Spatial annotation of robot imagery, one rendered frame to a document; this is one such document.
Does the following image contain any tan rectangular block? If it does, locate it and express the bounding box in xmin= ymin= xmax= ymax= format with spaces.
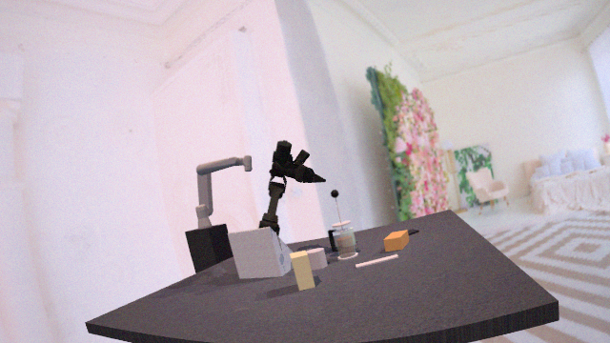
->
xmin=290 ymin=251 xmax=315 ymax=291

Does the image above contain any white thin bar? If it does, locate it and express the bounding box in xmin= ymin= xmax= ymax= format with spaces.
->
xmin=356 ymin=255 xmax=398 ymax=268

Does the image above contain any orange block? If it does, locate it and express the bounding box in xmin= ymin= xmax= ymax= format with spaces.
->
xmin=383 ymin=231 xmax=410 ymax=252

